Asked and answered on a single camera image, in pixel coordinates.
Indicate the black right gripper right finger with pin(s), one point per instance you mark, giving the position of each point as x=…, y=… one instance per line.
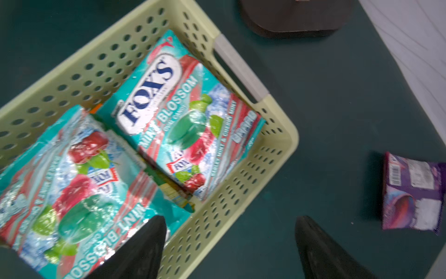
x=322, y=257

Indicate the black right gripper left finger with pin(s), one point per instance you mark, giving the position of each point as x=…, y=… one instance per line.
x=139, y=257

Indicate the green Fox's Spring Tea bag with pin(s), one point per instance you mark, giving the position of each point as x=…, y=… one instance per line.
x=171, y=190

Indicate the purple candy bag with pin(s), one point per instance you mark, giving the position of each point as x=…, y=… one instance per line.
x=414, y=194

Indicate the teal Fox's Mint Blossom bag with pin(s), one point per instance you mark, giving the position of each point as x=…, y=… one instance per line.
x=181, y=119

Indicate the dark oval stand base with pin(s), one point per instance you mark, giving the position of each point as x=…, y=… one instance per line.
x=280, y=19

